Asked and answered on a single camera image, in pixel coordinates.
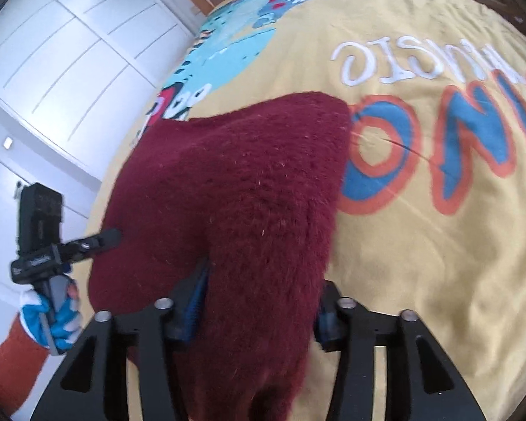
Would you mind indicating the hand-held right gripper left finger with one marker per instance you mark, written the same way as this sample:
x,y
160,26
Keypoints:
x,y
197,302

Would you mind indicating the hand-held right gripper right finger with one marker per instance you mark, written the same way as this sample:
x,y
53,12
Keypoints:
x,y
326,322

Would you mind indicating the yellow printed blanket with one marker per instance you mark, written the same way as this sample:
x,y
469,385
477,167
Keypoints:
x,y
421,237

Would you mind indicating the white light switch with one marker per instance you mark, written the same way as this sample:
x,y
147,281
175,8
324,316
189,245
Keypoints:
x,y
8,143

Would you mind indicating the maroon knitted sweater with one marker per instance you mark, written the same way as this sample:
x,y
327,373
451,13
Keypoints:
x,y
236,193

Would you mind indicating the person's left hand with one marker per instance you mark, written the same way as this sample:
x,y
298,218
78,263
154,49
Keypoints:
x,y
65,320

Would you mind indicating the white wardrobe doors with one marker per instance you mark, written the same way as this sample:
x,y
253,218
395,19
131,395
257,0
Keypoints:
x,y
70,52

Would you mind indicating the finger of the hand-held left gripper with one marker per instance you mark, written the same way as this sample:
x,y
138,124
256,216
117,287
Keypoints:
x,y
96,242

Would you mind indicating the white door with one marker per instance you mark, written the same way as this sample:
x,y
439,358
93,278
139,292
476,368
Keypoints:
x,y
0,219

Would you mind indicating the person's left forearm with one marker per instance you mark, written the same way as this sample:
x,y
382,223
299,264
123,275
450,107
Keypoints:
x,y
13,364

